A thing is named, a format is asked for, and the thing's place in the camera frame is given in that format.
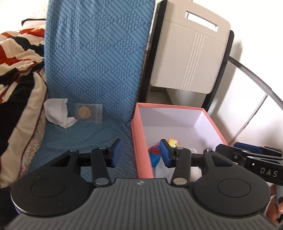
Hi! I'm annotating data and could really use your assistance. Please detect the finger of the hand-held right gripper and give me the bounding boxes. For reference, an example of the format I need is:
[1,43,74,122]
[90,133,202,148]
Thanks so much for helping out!
[234,142,283,156]
[215,144,254,167]

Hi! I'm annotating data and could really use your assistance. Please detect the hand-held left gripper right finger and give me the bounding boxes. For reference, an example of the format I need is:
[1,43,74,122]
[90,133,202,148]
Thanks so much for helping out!
[159,139,232,186]

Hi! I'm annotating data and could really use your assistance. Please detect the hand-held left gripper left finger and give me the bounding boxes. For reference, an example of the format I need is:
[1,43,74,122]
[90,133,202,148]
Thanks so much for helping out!
[51,139,123,187]

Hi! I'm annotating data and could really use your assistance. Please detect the cartoon printed face mask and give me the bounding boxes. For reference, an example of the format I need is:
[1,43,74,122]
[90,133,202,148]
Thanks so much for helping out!
[148,143,165,167]

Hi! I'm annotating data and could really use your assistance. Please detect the light blue face mask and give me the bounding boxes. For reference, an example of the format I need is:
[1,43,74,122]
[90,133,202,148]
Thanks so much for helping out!
[155,162,175,179]

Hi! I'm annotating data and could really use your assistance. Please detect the pink cardboard box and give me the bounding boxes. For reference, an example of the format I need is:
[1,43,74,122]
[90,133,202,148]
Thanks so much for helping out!
[131,102,229,179]

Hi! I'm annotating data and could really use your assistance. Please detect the person's right hand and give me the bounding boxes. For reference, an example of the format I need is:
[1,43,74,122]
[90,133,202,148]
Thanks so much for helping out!
[266,196,283,226]

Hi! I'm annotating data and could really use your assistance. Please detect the clear plastic bag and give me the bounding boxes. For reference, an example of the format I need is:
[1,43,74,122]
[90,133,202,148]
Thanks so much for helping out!
[75,103,103,123]

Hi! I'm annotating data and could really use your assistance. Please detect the beige round pad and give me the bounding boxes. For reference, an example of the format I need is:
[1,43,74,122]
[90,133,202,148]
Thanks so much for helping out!
[78,106,91,119]

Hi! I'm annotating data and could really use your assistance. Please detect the grey curved metal bar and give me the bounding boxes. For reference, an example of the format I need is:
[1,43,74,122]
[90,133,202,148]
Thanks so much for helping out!
[229,55,283,100]

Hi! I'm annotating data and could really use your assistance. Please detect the white cloth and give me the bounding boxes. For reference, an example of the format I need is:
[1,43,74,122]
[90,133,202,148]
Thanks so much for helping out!
[44,98,77,129]

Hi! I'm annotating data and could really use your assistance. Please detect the striped patterned blanket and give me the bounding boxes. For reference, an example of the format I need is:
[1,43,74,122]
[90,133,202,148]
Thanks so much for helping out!
[21,106,48,175]

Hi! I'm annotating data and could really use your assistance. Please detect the blue textured mat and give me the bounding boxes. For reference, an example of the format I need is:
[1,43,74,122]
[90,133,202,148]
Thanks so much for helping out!
[28,0,155,179]

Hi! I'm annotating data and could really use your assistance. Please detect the beige folding chair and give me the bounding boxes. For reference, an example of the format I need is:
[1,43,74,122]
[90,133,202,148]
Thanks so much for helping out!
[141,0,235,111]

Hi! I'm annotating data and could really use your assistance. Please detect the red black cream striped blanket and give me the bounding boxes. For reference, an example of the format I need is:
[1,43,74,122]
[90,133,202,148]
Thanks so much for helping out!
[0,28,48,188]

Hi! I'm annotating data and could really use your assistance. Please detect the white pillow with black piping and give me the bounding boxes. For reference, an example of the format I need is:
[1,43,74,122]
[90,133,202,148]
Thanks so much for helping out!
[22,19,47,30]

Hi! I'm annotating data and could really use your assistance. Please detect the white quilted headboard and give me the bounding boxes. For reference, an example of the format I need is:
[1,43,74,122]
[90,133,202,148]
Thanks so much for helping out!
[13,0,49,21]

